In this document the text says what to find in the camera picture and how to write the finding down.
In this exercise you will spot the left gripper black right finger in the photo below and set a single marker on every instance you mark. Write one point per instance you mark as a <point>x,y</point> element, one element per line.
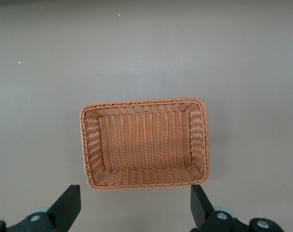
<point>201,212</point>

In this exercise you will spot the brown wicker basket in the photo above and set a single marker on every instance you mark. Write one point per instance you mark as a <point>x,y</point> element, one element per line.
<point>146,145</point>

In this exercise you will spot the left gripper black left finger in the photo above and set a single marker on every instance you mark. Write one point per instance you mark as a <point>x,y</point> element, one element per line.
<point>61,212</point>

